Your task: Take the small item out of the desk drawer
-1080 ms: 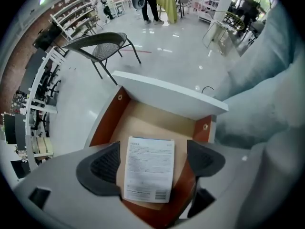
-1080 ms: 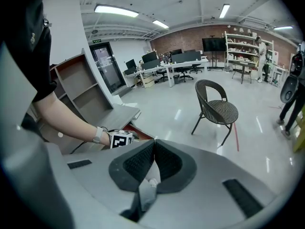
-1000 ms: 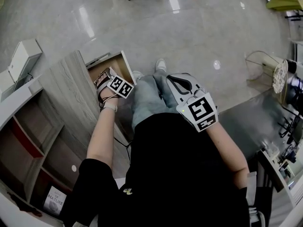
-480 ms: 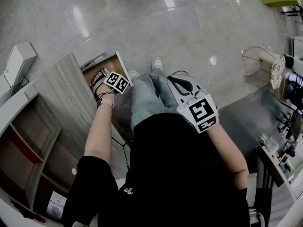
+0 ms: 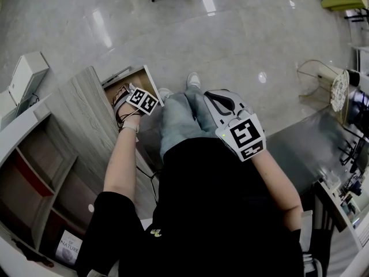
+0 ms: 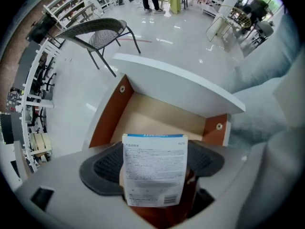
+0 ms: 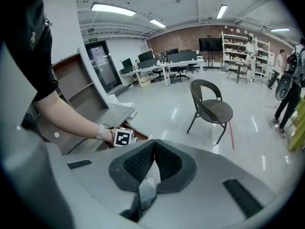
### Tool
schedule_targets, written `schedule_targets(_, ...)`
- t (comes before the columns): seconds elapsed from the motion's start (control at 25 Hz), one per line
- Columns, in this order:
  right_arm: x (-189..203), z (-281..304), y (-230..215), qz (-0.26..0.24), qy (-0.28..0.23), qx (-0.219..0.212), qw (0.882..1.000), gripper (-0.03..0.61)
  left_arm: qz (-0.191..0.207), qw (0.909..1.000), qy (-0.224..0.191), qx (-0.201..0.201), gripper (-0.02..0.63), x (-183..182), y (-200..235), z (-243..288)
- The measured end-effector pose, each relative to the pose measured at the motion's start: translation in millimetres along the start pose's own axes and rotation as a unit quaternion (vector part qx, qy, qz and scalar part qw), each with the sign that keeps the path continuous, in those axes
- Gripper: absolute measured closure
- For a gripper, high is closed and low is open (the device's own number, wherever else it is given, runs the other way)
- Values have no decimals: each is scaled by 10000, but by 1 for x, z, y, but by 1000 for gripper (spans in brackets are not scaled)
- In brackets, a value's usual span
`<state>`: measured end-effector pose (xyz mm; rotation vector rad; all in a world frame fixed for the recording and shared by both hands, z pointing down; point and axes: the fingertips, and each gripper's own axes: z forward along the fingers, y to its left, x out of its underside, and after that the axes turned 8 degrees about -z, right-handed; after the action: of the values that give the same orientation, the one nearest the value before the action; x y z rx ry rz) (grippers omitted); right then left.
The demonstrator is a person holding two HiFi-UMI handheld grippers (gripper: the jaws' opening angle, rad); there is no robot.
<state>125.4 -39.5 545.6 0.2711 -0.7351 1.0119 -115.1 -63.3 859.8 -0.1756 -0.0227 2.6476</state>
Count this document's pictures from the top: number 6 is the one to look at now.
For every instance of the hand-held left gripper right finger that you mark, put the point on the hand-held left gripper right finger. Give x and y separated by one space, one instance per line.
214 170

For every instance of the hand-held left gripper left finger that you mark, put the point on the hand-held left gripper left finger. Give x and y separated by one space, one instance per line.
71 199

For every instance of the white printed packet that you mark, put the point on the white printed packet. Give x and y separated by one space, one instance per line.
155 170

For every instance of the wooden drawer with white front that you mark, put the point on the wooden drawer with white front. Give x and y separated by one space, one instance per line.
166 118

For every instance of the white display rack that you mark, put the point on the white display rack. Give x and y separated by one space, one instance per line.
31 104

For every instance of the person's light blue jeans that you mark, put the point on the person's light blue jeans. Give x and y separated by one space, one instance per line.
262 65

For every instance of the black chair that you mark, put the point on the black chair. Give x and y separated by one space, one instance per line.
257 25

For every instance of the dark wicker chair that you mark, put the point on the dark wicker chair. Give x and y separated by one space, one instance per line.
102 36

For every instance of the white shelf unit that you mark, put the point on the white shelf unit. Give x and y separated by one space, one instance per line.
71 8

